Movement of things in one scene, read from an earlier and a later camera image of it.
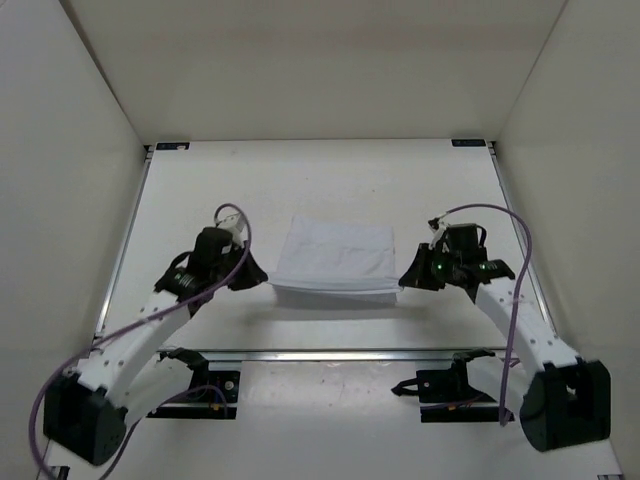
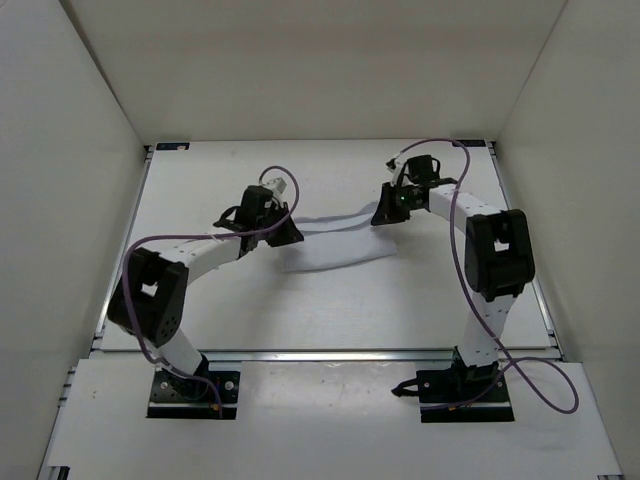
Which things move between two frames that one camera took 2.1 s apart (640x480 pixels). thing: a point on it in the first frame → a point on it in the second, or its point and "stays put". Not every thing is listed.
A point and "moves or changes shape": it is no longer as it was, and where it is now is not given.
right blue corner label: (468, 142) stays put
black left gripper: (252, 275) → (290, 234)
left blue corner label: (173, 146) stays put
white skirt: (328, 261) moves or changes shape
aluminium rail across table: (345, 355) stays put
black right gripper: (417, 276) → (386, 213)
